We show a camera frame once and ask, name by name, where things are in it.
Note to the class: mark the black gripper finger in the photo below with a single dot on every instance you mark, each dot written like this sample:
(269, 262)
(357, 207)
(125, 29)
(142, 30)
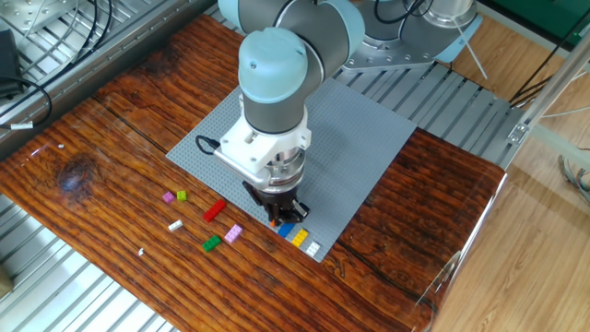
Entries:
(300, 212)
(275, 216)

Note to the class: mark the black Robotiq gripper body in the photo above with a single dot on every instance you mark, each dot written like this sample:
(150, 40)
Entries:
(276, 198)

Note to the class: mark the long blue Lego brick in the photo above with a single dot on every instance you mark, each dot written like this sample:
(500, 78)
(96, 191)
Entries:
(286, 229)

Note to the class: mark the yellow Lego brick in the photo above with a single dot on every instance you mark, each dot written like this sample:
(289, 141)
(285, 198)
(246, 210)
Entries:
(299, 238)

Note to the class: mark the wide white Lego brick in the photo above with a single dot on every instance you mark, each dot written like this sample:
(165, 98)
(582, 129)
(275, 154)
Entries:
(312, 249)

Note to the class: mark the pink rectangular Lego brick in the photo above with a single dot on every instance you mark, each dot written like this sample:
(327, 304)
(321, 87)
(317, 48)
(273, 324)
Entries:
(233, 233)

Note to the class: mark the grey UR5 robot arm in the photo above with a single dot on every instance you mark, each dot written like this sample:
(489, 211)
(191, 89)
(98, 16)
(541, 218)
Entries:
(272, 69)

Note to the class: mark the long red Lego brick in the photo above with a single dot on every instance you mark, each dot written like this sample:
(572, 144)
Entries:
(215, 210)

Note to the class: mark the green Lego brick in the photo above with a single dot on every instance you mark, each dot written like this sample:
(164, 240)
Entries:
(211, 243)

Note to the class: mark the grey Lego baseplate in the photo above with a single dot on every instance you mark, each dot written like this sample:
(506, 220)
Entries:
(359, 138)

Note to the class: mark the thin white Lego brick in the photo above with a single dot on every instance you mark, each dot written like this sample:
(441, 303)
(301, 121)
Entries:
(175, 225)

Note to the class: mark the small lime green brick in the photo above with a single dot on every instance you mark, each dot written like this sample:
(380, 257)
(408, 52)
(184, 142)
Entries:
(181, 195)

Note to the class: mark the small pink square brick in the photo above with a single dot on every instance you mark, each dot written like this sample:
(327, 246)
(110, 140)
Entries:
(168, 197)

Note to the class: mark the white zip tie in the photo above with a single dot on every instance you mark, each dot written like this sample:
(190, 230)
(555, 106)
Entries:
(472, 50)

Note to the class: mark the black power adapter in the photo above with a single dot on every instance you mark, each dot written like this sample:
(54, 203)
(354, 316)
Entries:
(8, 60)

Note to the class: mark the silver perforated metal plate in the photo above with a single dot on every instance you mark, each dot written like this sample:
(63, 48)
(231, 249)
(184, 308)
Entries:
(27, 11)

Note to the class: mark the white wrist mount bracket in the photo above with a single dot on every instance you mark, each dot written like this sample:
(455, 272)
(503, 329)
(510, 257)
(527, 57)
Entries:
(249, 147)

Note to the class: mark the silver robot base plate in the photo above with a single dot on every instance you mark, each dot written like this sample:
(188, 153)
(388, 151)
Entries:
(396, 57)

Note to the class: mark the silver frame corner bracket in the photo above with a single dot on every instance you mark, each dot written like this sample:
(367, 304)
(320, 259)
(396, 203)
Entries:
(518, 133)

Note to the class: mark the aluminium frame beam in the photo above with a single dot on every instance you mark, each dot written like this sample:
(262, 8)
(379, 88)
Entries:
(562, 143)
(553, 87)

